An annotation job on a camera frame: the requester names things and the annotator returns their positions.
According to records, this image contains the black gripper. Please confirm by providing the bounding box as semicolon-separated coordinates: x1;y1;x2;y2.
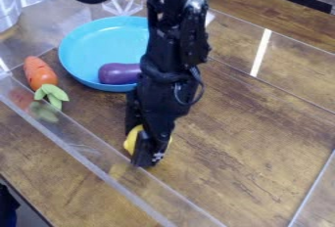
125;70;202;167

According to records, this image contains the yellow toy lemon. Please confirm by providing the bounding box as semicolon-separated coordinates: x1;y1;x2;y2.
123;124;172;159

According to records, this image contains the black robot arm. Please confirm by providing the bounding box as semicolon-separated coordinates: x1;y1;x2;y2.
125;0;210;167

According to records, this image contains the blue round tray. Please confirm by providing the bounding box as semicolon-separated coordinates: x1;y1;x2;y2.
57;17;148;93

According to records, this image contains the purple toy eggplant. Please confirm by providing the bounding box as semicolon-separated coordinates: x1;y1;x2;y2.
97;63;140;85

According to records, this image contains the orange toy carrot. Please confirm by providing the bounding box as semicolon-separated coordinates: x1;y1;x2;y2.
23;56;69;110

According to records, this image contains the clear acrylic barrier wall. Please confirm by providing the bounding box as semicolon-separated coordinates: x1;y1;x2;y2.
0;0;335;227

